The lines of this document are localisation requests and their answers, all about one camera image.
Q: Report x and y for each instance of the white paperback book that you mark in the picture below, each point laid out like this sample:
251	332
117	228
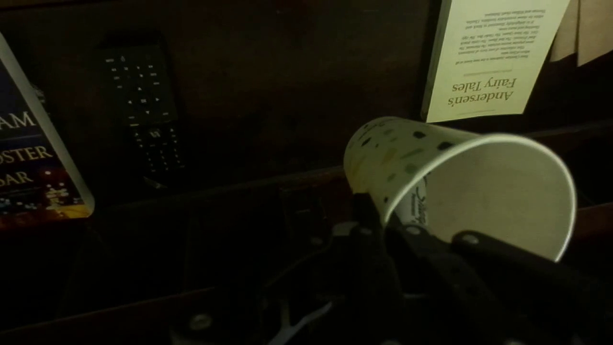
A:
489	58

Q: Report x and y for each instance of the white dotted paper cup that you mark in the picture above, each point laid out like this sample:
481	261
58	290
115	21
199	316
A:
498	184

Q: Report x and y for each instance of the dark wooden secretary desk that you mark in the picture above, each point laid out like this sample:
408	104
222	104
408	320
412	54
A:
268	96

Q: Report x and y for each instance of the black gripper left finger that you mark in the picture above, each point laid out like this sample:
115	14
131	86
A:
374	280

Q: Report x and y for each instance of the dark hardcover book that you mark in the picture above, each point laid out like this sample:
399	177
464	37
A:
31	154

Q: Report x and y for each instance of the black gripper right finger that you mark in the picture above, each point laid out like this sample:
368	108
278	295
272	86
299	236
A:
498	288

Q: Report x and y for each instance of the black remote control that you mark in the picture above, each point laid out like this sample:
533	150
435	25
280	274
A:
144	108

